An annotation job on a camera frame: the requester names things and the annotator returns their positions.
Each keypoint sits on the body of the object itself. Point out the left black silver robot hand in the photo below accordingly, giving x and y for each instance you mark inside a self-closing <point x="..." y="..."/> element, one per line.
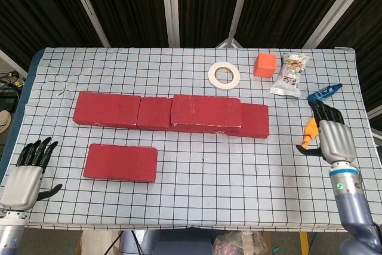
<point x="22" y="186"/>

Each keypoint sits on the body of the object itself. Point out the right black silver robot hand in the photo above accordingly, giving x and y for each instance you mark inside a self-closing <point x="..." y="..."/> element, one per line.
<point x="335" y="140"/>

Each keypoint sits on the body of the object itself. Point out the red brick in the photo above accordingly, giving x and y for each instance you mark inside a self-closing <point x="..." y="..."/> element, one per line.
<point x="120" y="162"/>
<point x="106" y="110"/>
<point x="255" y="120"/>
<point x="153" y="114"/>
<point x="206" y="111"/>

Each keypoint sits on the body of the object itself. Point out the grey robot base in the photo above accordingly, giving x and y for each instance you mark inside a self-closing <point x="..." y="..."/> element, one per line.
<point x="179" y="244"/>

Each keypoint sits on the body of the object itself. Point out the yellow rubber chicken toy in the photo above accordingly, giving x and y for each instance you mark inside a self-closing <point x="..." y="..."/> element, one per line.
<point x="310" y="131"/>

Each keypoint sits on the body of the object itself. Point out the blue small bottle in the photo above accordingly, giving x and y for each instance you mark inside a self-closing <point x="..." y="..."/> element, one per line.
<point x="322" y="93"/>

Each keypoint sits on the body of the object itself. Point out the silver snack packet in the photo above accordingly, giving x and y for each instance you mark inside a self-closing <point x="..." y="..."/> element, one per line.
<point x="288" y="80"/>

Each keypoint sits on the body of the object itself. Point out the orange foam cube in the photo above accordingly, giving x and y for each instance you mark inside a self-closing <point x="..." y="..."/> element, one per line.
<point x="265" y="64"/>

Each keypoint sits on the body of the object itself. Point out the yellow table leg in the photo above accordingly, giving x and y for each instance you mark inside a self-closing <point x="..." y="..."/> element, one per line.
<point x="303" y="244"/>

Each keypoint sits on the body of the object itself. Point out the white tape roll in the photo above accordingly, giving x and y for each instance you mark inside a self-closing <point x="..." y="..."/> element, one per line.
<point x="212" y="77"/>

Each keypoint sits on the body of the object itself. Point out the clear plastic bag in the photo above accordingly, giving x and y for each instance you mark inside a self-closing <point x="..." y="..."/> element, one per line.
<point x="238" y="244"/>

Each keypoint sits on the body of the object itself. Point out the white black checkered tablecloth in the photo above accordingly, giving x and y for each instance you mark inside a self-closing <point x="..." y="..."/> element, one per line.
<point x="191" y="201"/>

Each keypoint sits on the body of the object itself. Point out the white slanted frame post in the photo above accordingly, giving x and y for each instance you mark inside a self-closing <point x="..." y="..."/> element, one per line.
<point x="337" y="7"/>
<point x="237" y="13"/>
<point x="88" y="7"/>

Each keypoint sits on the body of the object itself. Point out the white vertical frame post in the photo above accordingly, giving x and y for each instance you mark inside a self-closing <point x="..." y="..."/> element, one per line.
<point x="170" y="7"/>

